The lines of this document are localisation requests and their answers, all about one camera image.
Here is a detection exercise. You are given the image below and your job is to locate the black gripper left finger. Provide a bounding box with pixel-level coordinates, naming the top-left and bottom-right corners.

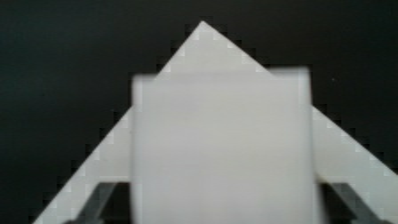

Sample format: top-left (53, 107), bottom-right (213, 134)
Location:
top-left (62, 182), bottom-right (131, 224)

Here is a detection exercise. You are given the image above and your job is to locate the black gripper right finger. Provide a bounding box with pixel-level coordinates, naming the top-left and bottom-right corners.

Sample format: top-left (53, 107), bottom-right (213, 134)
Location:
top-left (319, 183), bottom-right (385, 224)

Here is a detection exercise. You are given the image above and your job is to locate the white stool leg with tag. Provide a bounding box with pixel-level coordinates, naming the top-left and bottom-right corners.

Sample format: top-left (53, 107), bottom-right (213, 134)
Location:
top-left (131, 70), bottom-right (316, 224)

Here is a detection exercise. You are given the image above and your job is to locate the white U-shaped boundary fence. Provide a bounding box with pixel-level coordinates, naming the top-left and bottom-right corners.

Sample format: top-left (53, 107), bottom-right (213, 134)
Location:
top-left (33, 25), bottom-right (398, 224)

